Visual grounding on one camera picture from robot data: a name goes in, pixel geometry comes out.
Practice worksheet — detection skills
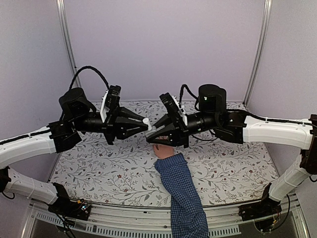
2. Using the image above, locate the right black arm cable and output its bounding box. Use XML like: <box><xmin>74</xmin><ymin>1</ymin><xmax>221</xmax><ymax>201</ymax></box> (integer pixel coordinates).
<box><xmin>179</xmin><ymin>84</ymin><xmax>200</xmax><ymax>111</ymax></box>

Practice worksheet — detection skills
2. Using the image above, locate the right aluminium frame post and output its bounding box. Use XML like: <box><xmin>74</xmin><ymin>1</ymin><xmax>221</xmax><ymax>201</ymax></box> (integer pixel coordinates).
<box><xmin>243</xmin><ymin>0</ymin><xmax>272</xmax><ymax>107</ymax></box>

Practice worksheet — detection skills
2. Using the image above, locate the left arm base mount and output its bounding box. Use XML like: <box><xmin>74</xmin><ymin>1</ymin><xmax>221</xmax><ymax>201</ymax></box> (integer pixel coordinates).
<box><xmin>48</xmin><ymin>182</ymin><xmax>92</xmax><ymax>221</ymax></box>

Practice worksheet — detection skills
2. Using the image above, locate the left aluminium frame post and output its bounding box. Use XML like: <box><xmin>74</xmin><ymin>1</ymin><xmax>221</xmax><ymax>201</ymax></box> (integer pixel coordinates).
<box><xmin>56</xmin><ymin>0</ymin><xmax>78</xmax><ymax>76</ymax></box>

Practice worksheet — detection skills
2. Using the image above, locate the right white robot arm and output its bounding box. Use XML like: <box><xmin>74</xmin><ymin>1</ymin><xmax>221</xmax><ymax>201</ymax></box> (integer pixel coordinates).
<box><xmin>146</xmin><ymin>84</ymin><xmax>317</xmax><ymax>216</ymax></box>

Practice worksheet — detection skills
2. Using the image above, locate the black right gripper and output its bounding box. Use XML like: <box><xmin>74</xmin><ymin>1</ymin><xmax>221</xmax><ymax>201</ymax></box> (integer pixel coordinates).
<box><xmin>144</xmin><ymin>112</ymin><xmax>218</xmax><ymax>149</ymax></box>

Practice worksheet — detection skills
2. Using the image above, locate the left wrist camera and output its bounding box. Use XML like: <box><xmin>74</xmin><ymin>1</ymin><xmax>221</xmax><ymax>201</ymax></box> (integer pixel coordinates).
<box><xmin>100</xmin><ymin>85</ymin><xmax>121</xmax><ymax>123</ymax></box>

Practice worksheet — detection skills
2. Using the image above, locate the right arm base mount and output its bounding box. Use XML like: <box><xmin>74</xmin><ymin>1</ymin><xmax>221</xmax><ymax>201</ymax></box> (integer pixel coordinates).
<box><xmin>238</xmin><ymin>183</ymin><xmax>282</xmax><ymax>221</ymax></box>

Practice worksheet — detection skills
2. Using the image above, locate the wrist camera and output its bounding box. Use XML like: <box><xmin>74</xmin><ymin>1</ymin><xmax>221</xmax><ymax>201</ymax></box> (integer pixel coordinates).
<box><xmin>100</xmin><ymin>85</ymin><xmax>121</xmax><ymax>123</ymax></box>
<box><xmin>159</xmin><ymin>93</ymin><xmax>188</xmax><ymax>126</ymax></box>

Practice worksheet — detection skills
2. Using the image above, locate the blue checkered sleeve forearm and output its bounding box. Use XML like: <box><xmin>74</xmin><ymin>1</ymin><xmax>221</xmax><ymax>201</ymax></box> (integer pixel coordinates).
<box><xmin>155</xmin><ymin>153</ymin><xmax>209</xmax><ymax>238</ymax></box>

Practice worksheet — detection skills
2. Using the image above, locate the aluminium frame post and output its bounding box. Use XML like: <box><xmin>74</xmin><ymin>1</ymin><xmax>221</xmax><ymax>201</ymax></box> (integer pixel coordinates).
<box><xmin>56</xmin><ymin>0</ymin><xmax>78</xmax><ymax>76</ymax></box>
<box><xmin>243</xmin><ymin>0</ymin><xmax>272</xmax><ymax>107</ymax></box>

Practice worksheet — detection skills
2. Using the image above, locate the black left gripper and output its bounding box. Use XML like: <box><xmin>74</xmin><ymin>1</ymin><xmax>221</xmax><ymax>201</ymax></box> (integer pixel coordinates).
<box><xmin>73</xmin><ymin>101</ymin><xmax>150</xmax><ymax>144</ymax></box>

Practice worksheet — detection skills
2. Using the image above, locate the person's bare hand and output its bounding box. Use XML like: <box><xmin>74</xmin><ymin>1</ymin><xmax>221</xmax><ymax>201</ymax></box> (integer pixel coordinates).
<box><xmin>153</xmin><ymin>144</ymin><xmax>175</xmax><ymax>160</ymax></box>

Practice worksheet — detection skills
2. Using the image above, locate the clear nail polish bottle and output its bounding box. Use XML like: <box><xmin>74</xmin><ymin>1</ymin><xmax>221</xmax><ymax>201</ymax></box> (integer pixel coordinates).
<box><xmin>144</xmin><ymin>126</ymin><xmax>160</xmax><ymax>140</ymax></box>

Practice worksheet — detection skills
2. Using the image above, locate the front aluminium rail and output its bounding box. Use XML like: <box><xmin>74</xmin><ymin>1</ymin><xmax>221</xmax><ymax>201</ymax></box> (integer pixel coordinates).
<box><xmin>22</xmin><ymin>193</ymin><xmax>311</xmax><ymax>238</ymax></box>

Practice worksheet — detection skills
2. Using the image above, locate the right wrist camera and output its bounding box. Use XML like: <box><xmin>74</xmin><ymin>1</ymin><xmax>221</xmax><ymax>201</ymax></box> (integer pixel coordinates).
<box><xmin>159</xmin><ymin>93</ymin><xmax>188</xmax><ymax>126</ymax></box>

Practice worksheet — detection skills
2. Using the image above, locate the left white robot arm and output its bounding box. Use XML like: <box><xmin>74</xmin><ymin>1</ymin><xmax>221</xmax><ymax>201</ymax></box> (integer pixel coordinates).
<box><xmin>0</xmin><ymin>86</ymin><xmax>152</xmax><ymax>215</ymax></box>

